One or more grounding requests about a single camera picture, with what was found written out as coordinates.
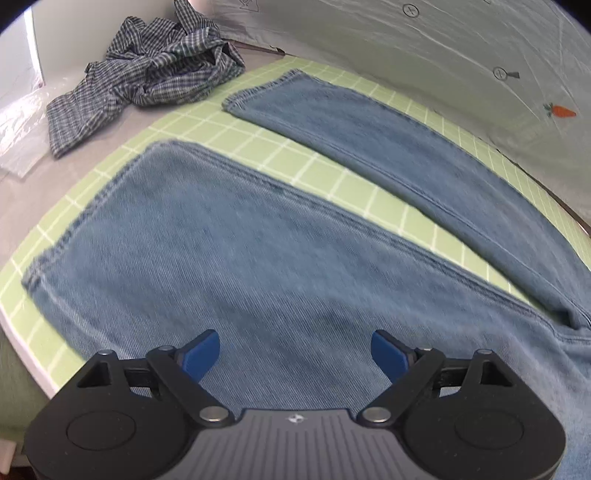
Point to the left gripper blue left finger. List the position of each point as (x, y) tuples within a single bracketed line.
[(180, 370)]

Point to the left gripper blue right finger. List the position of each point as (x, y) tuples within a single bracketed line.
[(411, 372)]

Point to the blue denim jeans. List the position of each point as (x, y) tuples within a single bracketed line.
[(183, 240)]

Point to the clear plastic bag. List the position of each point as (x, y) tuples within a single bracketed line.
[(24, 125)]

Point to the blue checked shirt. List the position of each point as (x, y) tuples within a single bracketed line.
[(162, 62)]

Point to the grey carrot print storage bag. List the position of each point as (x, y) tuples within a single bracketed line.
[(516, 73)]

